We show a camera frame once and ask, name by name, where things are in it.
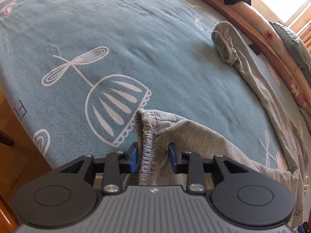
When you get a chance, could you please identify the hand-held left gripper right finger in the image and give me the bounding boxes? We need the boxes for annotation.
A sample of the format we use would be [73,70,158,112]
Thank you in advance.
[168,142,249,195]

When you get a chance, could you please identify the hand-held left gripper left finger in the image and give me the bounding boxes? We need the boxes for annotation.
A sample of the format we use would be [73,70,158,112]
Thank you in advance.
[59,142,139,195]

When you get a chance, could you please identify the grey drawstring pants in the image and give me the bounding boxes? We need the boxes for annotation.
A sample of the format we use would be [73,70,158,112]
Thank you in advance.
[123,21,308,233]

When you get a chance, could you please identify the teal printed bed sheet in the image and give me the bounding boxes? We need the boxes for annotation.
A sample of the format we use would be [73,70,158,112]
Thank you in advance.
[0,0,304,195]

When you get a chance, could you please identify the mauve floral quilt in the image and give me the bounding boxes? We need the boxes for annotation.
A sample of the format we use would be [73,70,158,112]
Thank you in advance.
[168,0,311,117]

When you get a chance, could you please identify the cream floral quilt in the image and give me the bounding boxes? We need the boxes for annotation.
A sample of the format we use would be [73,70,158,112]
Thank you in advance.
[202,0,311,83]

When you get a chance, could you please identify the thick teal pillow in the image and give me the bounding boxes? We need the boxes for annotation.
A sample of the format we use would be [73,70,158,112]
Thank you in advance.
[268,21,311,77]

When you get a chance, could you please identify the striped orange curtain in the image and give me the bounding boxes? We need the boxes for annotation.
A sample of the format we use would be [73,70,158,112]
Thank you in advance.
[298,19,311,50]

